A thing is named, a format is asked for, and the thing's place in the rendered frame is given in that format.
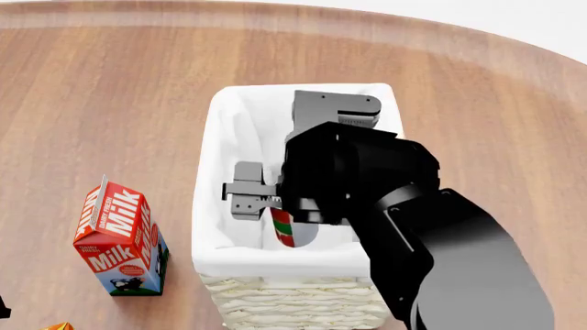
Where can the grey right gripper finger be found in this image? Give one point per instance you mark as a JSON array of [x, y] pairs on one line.
[[321, 110], [247, 192]]

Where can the red green tomato sauce can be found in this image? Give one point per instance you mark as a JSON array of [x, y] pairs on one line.
[[283, 227]]

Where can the red milk carton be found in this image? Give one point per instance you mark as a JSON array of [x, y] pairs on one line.
[[120, 237]]

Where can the orange juice carton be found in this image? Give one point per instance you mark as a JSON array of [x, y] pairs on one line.
[[58, 326]]

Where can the white lined wicker basket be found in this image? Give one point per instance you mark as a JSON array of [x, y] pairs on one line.
[[229, 137]]

